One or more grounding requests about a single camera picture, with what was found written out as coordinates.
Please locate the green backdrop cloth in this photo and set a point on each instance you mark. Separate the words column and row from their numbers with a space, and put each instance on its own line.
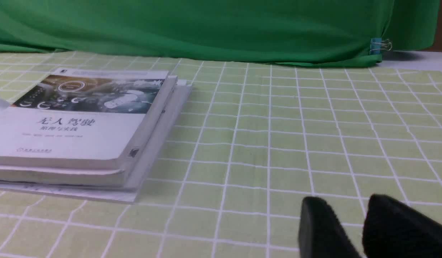
column 307, row 33

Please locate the thin bottom booklet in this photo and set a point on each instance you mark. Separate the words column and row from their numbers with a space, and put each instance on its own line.
column 142, row 166

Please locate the green checkered tablecloth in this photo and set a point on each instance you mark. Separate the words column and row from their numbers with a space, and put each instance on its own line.
column 252, row 141

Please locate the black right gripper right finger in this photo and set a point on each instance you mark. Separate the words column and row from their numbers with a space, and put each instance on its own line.
column 394, row 230

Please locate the blue binder clip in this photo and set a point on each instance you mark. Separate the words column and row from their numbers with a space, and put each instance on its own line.
column 378, row 46

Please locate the white middle book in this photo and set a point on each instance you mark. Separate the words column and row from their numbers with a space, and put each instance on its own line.
column 108, row 178

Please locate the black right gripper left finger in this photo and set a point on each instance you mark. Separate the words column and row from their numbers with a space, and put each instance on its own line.
column 320, row 233

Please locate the white autonomous driving book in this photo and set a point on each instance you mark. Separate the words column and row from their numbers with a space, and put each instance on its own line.
column 83, row 119

